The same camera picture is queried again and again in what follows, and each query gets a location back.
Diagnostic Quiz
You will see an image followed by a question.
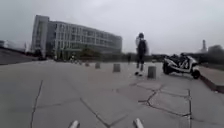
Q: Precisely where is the row of dark bushes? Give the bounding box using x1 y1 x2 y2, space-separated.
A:
54 46 224 65

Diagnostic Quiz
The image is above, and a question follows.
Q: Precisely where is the person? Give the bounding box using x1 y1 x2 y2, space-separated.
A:
134 32 149 77
127 53 132 65

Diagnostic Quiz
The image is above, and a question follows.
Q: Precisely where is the grey stone slab pavement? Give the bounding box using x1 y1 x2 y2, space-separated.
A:
0 59 224 128

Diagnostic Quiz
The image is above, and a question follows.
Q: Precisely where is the large grey glass building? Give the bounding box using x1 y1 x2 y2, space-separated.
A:
30 14 123 60

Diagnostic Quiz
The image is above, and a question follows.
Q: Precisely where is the robot's own part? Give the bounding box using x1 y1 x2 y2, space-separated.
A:
68 120 81 128
132 118 145 128

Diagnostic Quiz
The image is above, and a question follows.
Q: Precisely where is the white scooter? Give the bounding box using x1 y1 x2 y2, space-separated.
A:
162 52 202 80

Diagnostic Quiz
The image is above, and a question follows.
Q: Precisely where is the distant tower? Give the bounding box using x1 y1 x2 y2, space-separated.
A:
200 39 208 54

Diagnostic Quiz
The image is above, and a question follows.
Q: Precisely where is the dark sloped embankment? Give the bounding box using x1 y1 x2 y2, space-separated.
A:
0 47 39 66

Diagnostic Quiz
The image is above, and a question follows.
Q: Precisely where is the raised stone platform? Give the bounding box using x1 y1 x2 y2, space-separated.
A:
198 65 224 94

